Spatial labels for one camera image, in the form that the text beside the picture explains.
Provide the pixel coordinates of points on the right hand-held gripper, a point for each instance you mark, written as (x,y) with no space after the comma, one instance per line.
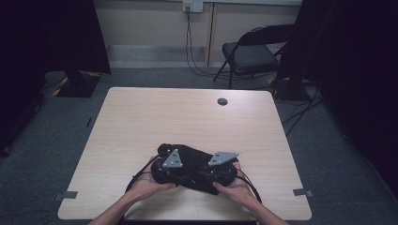
(222,157)

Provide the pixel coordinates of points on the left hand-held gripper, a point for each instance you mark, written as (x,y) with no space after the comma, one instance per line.
(172,161)

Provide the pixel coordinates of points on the black pants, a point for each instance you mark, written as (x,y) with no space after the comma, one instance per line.
(195,175)

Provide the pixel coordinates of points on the person's left hand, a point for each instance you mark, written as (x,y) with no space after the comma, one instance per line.
(147,187)

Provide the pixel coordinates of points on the person's right hand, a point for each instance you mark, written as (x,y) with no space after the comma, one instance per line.
(239,192)

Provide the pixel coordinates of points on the dark round table grommet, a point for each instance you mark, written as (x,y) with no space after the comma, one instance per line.
(222,101)

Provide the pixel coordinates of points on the grey tape strip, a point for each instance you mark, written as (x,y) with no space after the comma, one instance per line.
(67,196)
(303,192)

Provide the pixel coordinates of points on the black marker pen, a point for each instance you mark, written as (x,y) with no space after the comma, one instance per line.
(89,122)

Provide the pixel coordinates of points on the black stand base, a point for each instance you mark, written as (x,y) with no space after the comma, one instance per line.
(289,90)
(78,86)

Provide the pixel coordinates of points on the black folding chair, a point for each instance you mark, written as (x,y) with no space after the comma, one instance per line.
(250,57)

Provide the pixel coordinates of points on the yellow floor tape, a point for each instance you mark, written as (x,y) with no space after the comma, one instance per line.
(61,86)

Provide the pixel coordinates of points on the black curtain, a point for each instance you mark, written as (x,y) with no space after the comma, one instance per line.
(353,78)
(47,40)

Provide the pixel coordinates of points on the white wall socket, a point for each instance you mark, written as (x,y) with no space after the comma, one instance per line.
(193,5)

